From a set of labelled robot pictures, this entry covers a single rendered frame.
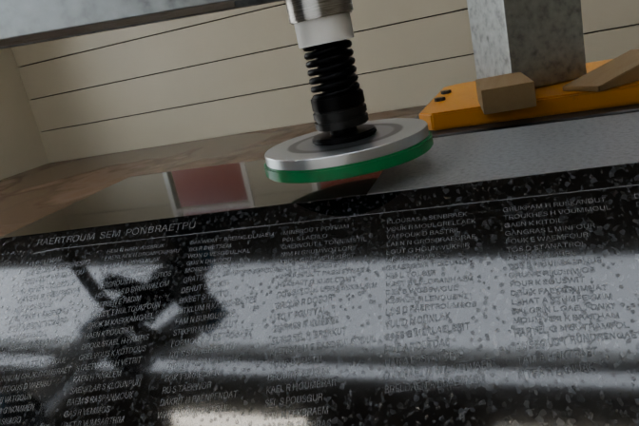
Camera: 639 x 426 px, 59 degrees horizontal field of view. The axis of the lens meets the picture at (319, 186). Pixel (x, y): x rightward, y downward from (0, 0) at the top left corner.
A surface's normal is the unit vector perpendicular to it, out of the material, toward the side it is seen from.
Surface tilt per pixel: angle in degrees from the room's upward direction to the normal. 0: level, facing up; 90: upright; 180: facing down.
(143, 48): 90
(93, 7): 90
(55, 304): 45
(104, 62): 90
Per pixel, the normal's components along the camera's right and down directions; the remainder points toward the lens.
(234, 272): -0.32, -0.47
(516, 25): 0.18, 0.21
